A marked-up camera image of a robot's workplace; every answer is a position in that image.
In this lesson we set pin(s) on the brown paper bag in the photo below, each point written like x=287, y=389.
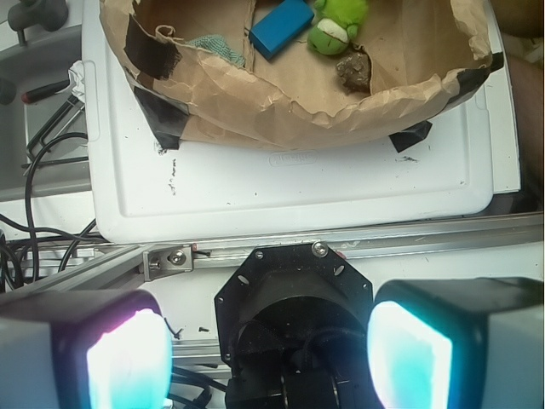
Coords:
x=426, y=57

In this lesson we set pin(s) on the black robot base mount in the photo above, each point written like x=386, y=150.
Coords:
x=292, y=325

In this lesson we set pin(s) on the aluminium frame rail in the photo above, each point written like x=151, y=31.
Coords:
x=467, y=247

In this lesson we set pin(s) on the blue rectangular block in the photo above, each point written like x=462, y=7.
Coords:
x=272, y=33

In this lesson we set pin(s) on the red handled screwdriver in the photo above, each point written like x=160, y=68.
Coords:
x=44, y=92

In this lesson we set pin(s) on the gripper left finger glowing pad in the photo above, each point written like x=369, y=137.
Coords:
x=84, y=349

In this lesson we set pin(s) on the brown rock lump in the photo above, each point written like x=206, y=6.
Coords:
x=354, y=72

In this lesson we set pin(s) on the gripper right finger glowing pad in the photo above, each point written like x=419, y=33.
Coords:
x=458, y=343

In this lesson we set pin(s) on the light blue cloth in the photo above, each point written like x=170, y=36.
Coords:
x=217, y=45

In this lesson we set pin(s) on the green plush toy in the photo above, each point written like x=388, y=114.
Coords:
x=337, y=25

